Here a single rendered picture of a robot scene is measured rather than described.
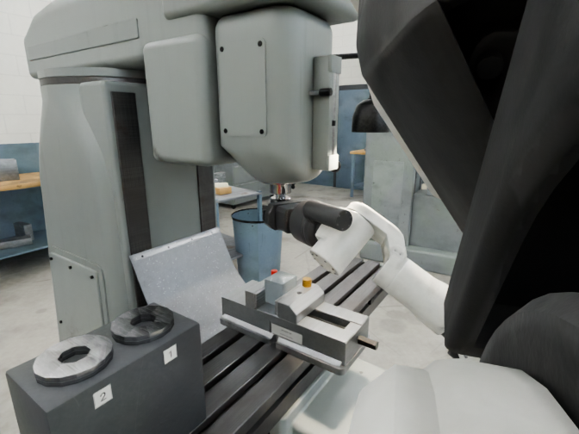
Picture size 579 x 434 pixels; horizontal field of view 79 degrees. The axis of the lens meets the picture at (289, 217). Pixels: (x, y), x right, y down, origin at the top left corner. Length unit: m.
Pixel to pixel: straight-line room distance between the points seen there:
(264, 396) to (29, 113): 4.55
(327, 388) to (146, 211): 0.63
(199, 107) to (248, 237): 2.34
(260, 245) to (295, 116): 2.43
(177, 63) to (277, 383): 0.67
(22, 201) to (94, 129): 4.00
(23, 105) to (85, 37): 3.88
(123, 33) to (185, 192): 0.42
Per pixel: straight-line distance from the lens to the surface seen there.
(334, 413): 0.87
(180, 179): 1.07
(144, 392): 0.58
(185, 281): 1.07
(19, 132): 4.93
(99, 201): 1.00
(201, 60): 0.77
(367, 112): 0.69
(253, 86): 0.69
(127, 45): 0.97
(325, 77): 0.70
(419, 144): 0.17
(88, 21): 1.11
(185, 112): 0.79
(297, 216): 0.66
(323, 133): 0.70
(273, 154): 0.68
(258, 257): 3.09
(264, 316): 0.85
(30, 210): 5.00
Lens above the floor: 1.43
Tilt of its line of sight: 15 degrees down
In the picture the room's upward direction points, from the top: straight up
